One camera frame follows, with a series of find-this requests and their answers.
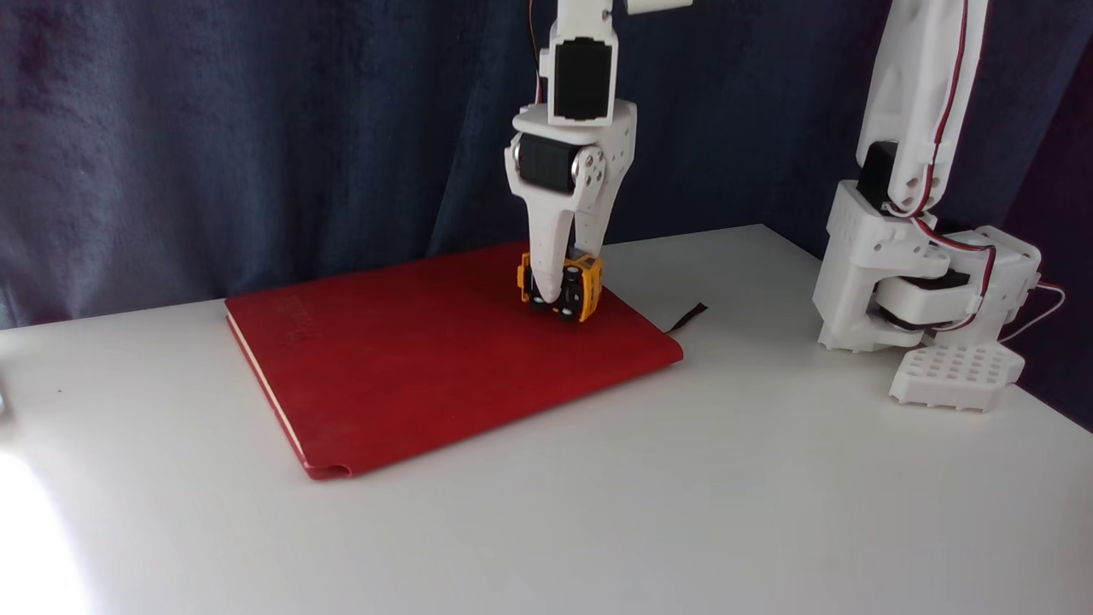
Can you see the yellow toy truck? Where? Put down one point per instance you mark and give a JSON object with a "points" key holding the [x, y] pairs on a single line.
{"points": [[585, 290]]}

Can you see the red notebook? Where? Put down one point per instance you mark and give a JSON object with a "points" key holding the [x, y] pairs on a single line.
{"points": [[410, 359]]}

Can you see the dark blue curtain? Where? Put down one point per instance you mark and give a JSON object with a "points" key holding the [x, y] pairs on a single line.
{"points": [[256, 128]]}

